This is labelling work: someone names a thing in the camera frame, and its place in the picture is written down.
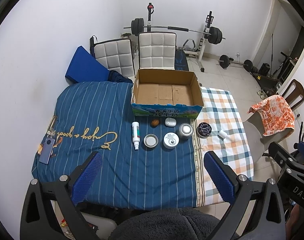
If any small white cylinder bottle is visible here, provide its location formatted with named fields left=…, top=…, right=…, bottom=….
left=218, top=130, right=227, bottom=139

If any black round tin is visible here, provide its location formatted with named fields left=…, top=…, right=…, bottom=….
left=196, top=122, right=212, bottom=138

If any silver metal can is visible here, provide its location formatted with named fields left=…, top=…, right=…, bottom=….
left=178, top=123, right=193, bottom=140

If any white round jar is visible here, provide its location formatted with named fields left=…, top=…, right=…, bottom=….
left=163, top=132, right=179, bottom=150

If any white spray bottle teal label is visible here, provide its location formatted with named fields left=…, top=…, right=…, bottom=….
left=131, top=121, right=140, bottom=151

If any white oval case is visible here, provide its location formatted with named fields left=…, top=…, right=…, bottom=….
left=164, top=117, right=176, bottom=127

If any shallow silver tin lid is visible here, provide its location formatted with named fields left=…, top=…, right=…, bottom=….
left=143, top=134, right=159, bottom=148

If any brown walnut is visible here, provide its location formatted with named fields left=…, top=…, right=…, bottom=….
left=151, top=119, right=160, bottom=127

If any orange floral towel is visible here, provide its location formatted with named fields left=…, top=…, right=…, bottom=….
left=248, top=95, right=295, bottom=138

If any brown wooden chair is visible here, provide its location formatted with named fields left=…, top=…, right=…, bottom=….
left=281, top=79, right=304, bottom=111

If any blue striped cloth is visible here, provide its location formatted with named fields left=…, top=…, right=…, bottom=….
left=31, top=82, right=196, bottom=210

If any dark fuzzy garment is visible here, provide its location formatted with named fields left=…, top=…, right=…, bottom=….
left=109, top=207, right=219, bottom=239

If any open cardboard box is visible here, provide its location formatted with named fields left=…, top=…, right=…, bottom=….
left=131, top=68, right=204, bottom=119

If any dark blue bag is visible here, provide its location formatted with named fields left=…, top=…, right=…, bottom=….
left=108, top=70, right=133, bottom=84

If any blue foam cushion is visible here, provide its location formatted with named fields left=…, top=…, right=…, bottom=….
left=65, top=46, right=109, bottom=83

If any floor barbell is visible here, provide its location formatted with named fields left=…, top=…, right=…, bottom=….
left=218, top=54, right=254, bottom=72

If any black blue bench pad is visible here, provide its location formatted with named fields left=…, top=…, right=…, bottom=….
left=174, top=50, right=189, bottom=71

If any left white quilted chair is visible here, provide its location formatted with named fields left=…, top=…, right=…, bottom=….
left=90, top=35, right=135, bottom=80

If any white quilted chair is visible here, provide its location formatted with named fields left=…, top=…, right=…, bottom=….
left=138, top=31, right=176, bottom=70
left=90, top=35, right=135, bottom=80

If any barbell on rack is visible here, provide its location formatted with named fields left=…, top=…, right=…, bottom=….
left=124, top=18, right=225, bottom=44

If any right white quilted chair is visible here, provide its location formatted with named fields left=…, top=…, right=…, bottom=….
left=138, top=31, right=176, bottom=70

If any white weight bench rack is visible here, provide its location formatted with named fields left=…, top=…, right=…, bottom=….
left=183, top=11, right=214, bottom=72

